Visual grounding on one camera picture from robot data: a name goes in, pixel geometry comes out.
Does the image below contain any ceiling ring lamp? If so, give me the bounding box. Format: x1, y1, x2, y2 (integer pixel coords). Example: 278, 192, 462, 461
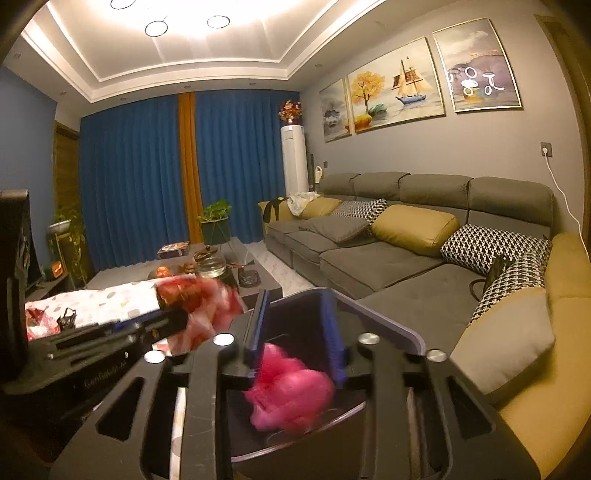
109, 0, 233, 39

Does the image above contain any black plastic bag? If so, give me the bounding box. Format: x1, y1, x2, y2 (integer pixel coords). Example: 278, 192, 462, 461
56, 307, 77, 332

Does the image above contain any dark grey cushion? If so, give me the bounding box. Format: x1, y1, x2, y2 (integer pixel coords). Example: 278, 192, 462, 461
298, 216, 370, 244

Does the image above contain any plant on stand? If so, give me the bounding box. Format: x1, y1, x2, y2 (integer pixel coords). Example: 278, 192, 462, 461
47, 207, 88, 288

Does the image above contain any right landscape painting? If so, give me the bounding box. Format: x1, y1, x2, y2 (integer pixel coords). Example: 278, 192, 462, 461
433, 18, 522, 113

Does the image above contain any light grey cushion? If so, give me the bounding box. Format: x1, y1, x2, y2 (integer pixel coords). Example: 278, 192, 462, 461
451, 287, 555, 404

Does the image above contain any blue curtain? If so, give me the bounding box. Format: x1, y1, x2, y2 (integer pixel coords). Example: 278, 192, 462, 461
79, 90, 300, 270

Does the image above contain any orange curtain strip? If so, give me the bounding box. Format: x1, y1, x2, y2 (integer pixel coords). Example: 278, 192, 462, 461
177, 92, 204, 243

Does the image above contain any white charging cable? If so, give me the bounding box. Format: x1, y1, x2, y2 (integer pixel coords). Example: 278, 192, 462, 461
544, 154, 591, 264

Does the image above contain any dark coffee table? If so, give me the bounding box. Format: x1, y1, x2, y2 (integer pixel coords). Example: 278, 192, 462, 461
87, 237, 283, 308

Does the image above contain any dark grey trash bin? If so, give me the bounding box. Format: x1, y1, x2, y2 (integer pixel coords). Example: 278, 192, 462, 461
225, 287, 427, 480

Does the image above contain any left small painting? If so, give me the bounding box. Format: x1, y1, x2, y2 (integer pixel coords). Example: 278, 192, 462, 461
320, 78, 352, 143

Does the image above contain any black television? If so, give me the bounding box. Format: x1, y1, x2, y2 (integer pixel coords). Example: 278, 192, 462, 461
1, 189, 41, 381

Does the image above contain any pink plastic bag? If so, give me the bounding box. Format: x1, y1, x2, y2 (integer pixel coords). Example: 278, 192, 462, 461
245, 343, 335, 434

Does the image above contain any patterned white tablecloth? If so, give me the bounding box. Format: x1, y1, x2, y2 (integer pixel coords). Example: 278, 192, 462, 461
25, 275, 195, 340

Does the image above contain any wall socket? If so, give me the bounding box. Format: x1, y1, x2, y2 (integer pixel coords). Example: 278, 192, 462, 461
540, 142, 553, 158

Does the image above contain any potted green plant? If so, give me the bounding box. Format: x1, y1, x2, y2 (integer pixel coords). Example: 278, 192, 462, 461
197, 199, 231, 246

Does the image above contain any white standing air conditioner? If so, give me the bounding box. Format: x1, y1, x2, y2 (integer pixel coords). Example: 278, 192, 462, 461
280, 125, 308, 196

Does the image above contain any far patterned cushion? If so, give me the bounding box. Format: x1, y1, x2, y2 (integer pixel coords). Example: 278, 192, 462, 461
332, 199, 388, 225

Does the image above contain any red foil snack bag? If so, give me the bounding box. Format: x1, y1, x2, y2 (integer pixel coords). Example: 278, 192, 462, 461
154, 275, 246, 355

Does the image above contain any yellow cushion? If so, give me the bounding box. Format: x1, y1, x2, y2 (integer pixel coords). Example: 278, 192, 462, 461
300, 197, 342, 220
372, 204, 460, 257

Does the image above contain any centre sailboat painting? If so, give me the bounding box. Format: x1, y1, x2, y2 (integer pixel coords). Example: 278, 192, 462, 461
346, 37, 446, 133

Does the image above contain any grey sectional sofa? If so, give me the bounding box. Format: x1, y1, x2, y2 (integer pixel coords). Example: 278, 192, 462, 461
259, 172, 590, 479

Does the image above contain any red flower decoration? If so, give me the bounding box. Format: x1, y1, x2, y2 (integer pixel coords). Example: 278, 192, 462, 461
279, 100, 303, 125

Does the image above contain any black white patterned cushion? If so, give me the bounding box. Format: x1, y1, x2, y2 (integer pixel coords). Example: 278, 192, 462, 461
440, 224, 551, 275

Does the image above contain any far yellow cushion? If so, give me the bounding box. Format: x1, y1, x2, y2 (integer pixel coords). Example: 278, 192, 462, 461
300, 197, 342, 220

